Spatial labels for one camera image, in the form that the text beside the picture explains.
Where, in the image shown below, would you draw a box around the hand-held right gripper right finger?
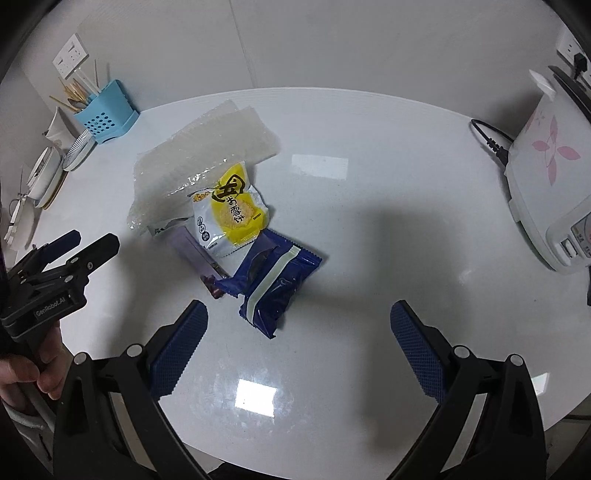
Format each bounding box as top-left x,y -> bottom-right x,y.
390,300 -> 548,480

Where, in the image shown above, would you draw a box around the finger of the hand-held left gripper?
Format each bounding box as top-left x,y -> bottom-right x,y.
68,233 -> 121,280
33,230 -> 83,265

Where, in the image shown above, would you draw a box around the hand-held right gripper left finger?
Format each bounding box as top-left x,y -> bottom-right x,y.
53,299 -> 209,480

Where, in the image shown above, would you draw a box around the purple wrapper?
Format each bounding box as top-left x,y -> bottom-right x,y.
167,228 -> 232,298

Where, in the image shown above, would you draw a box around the dark blue snack wrapper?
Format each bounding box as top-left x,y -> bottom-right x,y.
213,228 -> 322,340

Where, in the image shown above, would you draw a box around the yellow and white snack wrapper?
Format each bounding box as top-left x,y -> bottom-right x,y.
187,159 -> 271,259

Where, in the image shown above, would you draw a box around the clear bubble wrap sheet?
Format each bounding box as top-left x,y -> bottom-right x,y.
128,99 -> 281,234

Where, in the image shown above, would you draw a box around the person's left hand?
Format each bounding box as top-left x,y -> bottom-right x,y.
0,318 -> 69,409

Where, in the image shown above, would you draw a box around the glass lid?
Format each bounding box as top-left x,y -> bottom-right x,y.
4,194 -> 38,250

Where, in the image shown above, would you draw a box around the stack of white bowls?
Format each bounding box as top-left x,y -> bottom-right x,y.
25,147 -> 65,200

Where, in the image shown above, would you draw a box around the blue patterned plate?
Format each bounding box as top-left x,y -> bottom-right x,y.
61,129 -> 96,172

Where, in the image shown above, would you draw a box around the white cone-shaped jug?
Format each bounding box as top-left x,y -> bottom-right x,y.
44,107 -> 77,146

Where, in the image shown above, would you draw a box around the blue plastic cutlery holder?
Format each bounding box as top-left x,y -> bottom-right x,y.
74,79 -> 140,144

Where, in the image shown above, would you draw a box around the bundle of wooden chopsticks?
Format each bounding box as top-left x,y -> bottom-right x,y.
50,76 -> 88,112

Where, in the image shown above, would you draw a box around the white chopsticks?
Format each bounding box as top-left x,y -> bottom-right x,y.
76,60 -> 100,104

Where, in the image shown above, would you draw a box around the white rice cooker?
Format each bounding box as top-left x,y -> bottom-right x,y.
503,69 -> 591,277

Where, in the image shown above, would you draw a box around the black plug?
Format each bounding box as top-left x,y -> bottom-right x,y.
573,53 -> 591,88

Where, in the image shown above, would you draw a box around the black power cable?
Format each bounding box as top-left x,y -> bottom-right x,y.
471,119 -> 515,164

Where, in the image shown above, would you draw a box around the white wall socket with plug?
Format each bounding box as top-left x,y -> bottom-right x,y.
555,31 -> 587,70

